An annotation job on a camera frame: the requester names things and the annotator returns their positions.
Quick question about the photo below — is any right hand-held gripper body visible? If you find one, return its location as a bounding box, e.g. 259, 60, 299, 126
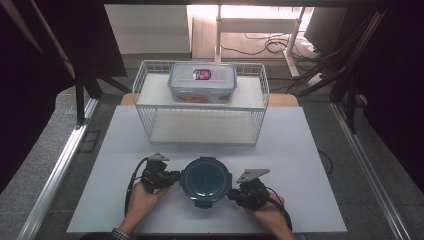
235, 168, 271, 212

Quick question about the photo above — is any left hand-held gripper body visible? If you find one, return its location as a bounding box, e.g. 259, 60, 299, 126
139, 152, 174, 195

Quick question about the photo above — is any round dark green food container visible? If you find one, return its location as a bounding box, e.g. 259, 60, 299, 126
178, 156, 234, 210

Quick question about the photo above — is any white wire shelf rack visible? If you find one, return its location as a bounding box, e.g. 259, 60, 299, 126
131, 59, 271, 147

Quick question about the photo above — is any clear rectangular food container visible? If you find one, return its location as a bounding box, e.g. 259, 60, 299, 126
166, 62, 239, 105

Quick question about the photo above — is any person's right hand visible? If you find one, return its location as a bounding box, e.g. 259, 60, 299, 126
244, 193, 288, 234

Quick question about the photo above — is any person's left hand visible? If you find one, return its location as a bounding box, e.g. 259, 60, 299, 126
127, 181, 172, 224

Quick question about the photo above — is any wooden board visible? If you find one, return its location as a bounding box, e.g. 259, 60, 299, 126
119, 92, 300, 108

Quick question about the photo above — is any black metal stand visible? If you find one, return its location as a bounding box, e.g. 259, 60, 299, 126
73, 63, 133, 128
329, 9, 388, 135

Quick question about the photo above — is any white power strip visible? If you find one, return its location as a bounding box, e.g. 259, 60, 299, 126
305, 71, 325, 88

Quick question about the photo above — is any white cabinet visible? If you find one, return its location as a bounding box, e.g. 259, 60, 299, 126
104, 4, 193, 56

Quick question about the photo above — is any dark monitor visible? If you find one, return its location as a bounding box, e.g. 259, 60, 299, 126
303, 6, 348, 57

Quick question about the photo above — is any left hand-held gripper black cable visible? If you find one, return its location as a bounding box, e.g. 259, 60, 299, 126
123, 157, 150, 218

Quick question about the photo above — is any hand-held gripper black cable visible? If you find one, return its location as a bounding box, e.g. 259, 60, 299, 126
265, 186, 294, 232
123, 157, 150, 218

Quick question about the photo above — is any right hand-held gripper black cable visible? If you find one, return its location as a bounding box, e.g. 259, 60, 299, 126
265, 186, 294, 232

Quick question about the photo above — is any thin black cable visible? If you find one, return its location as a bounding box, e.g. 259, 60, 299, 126
317, 149, 335, 177

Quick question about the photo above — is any aluminium rail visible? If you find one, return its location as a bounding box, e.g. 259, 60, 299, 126
330, 102, 412, 240
15, 97, 100, 240

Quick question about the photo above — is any black cable bundle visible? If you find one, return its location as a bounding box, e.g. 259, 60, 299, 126
268, 46, 354, 97

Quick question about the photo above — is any black floor cable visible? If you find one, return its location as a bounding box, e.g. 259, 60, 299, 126
220, 32, 303, 57

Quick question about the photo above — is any white desk frame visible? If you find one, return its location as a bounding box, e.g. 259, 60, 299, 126
213, 4, 307, 79

